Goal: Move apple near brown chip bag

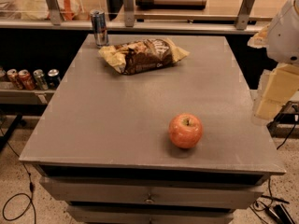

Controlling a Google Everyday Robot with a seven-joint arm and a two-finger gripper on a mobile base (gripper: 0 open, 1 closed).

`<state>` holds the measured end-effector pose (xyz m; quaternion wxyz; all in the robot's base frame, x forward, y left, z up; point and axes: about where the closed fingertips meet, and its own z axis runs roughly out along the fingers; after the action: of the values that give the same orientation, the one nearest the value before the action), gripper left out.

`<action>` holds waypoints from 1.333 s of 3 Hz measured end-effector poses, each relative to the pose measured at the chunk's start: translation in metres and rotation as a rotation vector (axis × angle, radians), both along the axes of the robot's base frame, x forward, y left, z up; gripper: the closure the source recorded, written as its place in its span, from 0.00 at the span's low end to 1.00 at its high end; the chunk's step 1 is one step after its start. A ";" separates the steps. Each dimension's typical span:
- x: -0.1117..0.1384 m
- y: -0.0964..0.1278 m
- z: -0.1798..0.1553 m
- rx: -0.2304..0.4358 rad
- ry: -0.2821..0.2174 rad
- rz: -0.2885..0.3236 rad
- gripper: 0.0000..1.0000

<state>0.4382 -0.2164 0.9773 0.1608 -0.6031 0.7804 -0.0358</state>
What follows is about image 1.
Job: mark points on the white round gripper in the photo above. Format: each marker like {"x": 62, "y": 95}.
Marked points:
{"x": 284, "y": 39}

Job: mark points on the red apple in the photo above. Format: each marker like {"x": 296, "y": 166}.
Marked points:
{"x": 185, "y": 130}

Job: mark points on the brown chip bag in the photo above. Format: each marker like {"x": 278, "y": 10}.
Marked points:
{"x": 142, "y": 55}

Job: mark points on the white orange bag on shelf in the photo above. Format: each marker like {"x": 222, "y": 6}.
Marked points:
{"x": 38, "y": 9}

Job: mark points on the grey drawer cabinet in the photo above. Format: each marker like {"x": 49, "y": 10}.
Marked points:
{"x": 101, "y": 124}

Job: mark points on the black power adapter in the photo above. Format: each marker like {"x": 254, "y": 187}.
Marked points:
{"x": 279, "y": 214}

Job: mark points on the silver blue soda can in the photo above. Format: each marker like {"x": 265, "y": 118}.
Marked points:
{"x": 98, "y": 20}

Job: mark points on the dark blue soda can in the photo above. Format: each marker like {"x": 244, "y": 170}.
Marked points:
{"x": 54, "y": 77}

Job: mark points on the green silver soda can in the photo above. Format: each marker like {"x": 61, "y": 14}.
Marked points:
{"x": 40, "y": 79}

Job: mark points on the top drawer with knob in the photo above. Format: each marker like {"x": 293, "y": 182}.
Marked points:
{"x": 94, "y": 190}

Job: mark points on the red orange soda can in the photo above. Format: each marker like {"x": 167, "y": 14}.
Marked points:
{"x": 27, "y": 80}

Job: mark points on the low can shelf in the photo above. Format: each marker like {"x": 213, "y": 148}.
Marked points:
{"x": 9, "y": 95}

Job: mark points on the metal bracket right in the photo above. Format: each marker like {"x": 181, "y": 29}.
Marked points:
{"x": 242, "y": 18}

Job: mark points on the metal bracket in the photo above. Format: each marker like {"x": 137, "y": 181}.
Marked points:
{"x": 242, "y": 18}
{"x": 54, "y": 11}
{"x": 129, "y": 16}

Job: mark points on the metal bracket middle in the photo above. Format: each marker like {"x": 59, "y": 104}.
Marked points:
{"x": 129, "y": 16}

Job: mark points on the metal bracket left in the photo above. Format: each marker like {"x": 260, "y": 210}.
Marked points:
{"x": 54, "y": 11}

